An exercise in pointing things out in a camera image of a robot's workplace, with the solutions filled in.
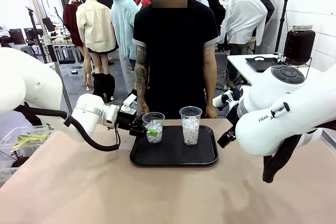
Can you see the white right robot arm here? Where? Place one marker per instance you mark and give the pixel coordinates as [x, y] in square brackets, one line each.
[275, 129]

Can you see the black round base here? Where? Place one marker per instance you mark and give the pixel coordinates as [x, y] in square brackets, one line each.
[19, 161]

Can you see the small black tray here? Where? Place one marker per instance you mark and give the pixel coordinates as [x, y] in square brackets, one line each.
[258, 66]

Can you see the glass drink dispenser jar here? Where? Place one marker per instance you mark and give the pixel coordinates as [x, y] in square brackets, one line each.
[299, 45]

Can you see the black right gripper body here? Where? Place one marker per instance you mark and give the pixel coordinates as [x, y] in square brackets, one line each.
[232, 117]

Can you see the grey stool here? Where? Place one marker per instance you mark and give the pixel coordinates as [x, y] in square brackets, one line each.
[27, 49]

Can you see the mannequin in light blue fleece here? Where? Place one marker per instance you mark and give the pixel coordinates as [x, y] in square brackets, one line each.
[122, 30]

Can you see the person's right hand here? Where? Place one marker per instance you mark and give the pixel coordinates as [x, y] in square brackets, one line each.
[143, 110]

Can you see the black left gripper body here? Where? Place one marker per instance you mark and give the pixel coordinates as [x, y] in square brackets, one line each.
[127, 120]

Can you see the short clear plastic cup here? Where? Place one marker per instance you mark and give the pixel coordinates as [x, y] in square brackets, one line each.
[155, 121]

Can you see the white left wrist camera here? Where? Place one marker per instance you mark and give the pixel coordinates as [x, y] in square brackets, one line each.
[129, 103]

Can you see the mannequin in black white jacket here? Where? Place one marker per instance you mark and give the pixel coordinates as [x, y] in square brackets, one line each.
[267, 6]

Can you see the black tripod stand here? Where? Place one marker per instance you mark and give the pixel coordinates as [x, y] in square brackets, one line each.
[283, 19]

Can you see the black light stand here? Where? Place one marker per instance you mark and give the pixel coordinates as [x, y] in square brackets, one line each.
[34, 32]

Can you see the person's tattooed right forearm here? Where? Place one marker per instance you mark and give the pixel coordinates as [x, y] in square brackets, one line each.
[140, 85]

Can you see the tall clear plastic cup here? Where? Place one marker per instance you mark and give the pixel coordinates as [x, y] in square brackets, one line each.
[190, 129]

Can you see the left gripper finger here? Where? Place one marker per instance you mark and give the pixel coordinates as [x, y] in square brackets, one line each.
[141, 120]
[139, 132]

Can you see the large black serving tray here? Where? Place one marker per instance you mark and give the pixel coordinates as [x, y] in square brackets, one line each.
[170, 153]

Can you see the person in black t-shirt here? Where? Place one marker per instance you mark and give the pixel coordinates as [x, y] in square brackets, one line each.
[176, 51]

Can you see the mannequin in cream jacket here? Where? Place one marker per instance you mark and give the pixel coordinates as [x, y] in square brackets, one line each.
[95, 27]

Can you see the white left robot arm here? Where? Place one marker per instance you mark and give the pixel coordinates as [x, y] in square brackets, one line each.
[26, 82]

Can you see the mannequin in black coat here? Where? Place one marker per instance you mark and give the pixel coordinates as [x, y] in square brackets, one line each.
[216, 11]

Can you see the person's left hand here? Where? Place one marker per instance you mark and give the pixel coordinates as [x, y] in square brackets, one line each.
[211, 111]

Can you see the mannequin in maroon top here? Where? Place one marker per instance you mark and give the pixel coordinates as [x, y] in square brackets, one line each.
[72, 22]

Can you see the yellow green paper strip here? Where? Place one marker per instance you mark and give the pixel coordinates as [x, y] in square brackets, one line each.
[31, 138]

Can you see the person's left forearm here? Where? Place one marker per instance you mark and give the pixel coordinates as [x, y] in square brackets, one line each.
[210, 85]

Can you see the black post with silver cap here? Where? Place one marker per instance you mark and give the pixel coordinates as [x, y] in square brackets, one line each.
[50, 48]

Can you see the clear plastic storage bin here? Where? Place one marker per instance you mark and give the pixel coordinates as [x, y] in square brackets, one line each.
[8, 153]

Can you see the mannequin in white shirt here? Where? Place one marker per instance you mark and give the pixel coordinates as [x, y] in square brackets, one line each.
[241, 19]

